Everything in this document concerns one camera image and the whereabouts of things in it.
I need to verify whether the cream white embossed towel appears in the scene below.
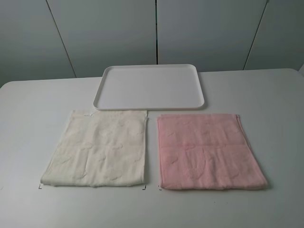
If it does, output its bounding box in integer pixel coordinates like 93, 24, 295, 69
40, 110, 148, 187

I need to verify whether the pink embossed towel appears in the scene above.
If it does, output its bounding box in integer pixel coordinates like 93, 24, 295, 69
157, 114, 268, 190

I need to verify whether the white rectangular plastic tray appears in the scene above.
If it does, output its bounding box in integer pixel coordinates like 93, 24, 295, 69
93, 64, 205, 111

